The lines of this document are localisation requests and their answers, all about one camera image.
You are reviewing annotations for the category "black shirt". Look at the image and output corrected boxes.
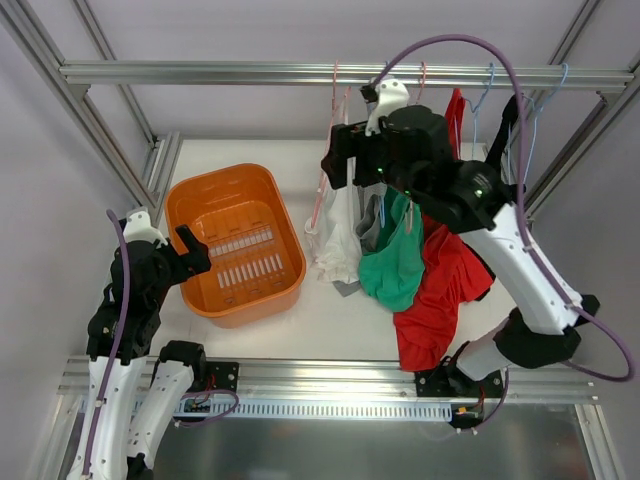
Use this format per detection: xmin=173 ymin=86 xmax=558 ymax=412
xmin=479 ymin=95 xmax=519 ymax=183

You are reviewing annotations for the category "pink wire hanger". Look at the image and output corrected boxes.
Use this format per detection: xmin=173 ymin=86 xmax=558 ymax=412
xmin=311 ymin=60 xmax=351 ymax=229

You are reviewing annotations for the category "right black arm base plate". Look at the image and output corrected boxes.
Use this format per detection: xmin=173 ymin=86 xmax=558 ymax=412
xmin=414 ymin=356 xmax=504 ymax=398

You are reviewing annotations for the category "grey shirt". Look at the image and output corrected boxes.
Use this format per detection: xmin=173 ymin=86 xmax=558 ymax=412
xmin=331 ymin=192 xmax=389 ymax=300

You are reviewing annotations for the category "green shirt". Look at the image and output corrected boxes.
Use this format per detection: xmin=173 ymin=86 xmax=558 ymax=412
xmin=359 ymin=188 xmax=425 ymax=313

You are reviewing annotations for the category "red shirt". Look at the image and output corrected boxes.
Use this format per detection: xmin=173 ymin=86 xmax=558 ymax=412
xmin=393 ymin=88 xmax=496 ymax=373

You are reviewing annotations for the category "white slotted cable duct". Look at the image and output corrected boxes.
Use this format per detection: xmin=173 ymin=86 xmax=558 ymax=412
xmin=228 ymin=399 xmax=453 ymax=423

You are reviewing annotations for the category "aluminium hanging rail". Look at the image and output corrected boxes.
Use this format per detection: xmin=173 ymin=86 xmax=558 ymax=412
xmin=59 ymin=60 xmax=638 ymax=93

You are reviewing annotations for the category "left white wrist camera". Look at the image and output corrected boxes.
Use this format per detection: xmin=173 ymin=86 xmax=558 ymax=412
xmin=123 ymin=207 xmax=168 ymax=246

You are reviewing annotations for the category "white tank top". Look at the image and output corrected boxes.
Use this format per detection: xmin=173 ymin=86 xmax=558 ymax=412
xmin=304 ymin=173 xmax=362 ymax=285

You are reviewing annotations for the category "blue hanger under red shirt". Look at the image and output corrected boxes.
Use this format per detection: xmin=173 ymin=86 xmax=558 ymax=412
xmin=466 ymin=62 xmax=496 ymax=160

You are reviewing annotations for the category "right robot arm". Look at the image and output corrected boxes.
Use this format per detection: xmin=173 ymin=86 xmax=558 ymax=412
xmin=321 ymin=105 xmax=599 ymax=397

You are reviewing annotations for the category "blue hanger under black shirt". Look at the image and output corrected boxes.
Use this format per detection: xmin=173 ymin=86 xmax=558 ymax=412
xmin=501 ymin=62 xmax=570 ymax=185

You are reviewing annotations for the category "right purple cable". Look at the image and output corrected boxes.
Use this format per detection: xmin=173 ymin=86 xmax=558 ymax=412
xmin=372 ymin=33 xmax=636 ymax=382

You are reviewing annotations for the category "orange plastic basket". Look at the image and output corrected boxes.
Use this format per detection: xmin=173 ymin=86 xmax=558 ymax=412
xmin=165 ymin=163 xmax=307 ymax=329

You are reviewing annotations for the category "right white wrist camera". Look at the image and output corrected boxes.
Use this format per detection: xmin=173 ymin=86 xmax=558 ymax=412
xmin=360 ymin=76 xmax=410 ymax=137

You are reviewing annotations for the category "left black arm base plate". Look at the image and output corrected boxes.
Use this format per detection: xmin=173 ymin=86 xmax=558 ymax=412
xmin=204 ymin=361 xmax=240 ymax=392

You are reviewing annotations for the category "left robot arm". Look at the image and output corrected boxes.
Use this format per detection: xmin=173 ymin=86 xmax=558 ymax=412
xmin=68 ymin=225 xmax=211 ymax=479

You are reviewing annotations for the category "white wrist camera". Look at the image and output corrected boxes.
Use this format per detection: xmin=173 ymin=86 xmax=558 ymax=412
xmin=123 ymin=207 xmax=168 ymax=246
xmin=360 ymin=76 xmax=410 ymax=137

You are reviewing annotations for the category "aluminium front frame rail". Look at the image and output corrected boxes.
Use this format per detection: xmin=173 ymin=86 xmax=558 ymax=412
xmin=57 ymin=355 xmax=599 ymax=401

